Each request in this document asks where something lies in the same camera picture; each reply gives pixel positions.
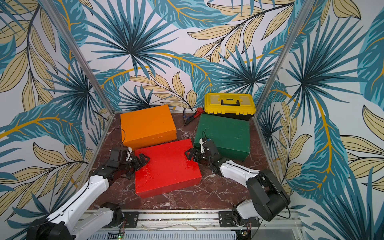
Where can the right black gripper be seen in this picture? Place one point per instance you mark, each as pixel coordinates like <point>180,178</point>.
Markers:
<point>199,153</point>

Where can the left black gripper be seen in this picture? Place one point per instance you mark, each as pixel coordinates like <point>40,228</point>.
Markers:
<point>138,165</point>

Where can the red shoebox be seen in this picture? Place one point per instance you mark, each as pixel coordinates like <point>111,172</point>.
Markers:
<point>167,170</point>

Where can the green shoebox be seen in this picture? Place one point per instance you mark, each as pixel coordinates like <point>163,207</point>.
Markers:
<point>231,136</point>

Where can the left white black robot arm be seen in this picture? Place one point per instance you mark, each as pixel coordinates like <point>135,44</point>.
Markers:
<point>65,222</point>

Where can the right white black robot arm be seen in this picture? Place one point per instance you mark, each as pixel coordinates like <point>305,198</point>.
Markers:
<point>268,197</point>

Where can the orange shoebox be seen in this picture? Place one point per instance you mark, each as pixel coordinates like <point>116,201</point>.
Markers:
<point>148,127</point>

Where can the yellow black toolbox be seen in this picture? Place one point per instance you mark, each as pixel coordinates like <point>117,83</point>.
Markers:
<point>235,106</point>

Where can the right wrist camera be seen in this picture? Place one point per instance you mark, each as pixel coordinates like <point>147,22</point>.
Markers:
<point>204,145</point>

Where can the red handled pliers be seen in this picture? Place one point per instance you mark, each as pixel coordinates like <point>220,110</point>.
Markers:
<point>189,119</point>

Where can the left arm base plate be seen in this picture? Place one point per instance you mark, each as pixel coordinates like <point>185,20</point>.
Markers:
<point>124,220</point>

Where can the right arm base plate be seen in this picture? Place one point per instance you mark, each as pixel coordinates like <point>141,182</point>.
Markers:
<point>228,219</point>

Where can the left aluminium corner post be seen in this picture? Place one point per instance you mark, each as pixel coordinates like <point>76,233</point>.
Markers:
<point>59,22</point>

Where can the aluminium corner post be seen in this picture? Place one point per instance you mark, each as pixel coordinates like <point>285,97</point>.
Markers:
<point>59,22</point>
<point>300,20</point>

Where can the aluminium front rail frame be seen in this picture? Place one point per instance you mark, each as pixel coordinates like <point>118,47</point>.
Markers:
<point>206,223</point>

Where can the right aluminium corner post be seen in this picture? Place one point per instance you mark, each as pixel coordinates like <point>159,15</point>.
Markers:
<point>300,20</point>

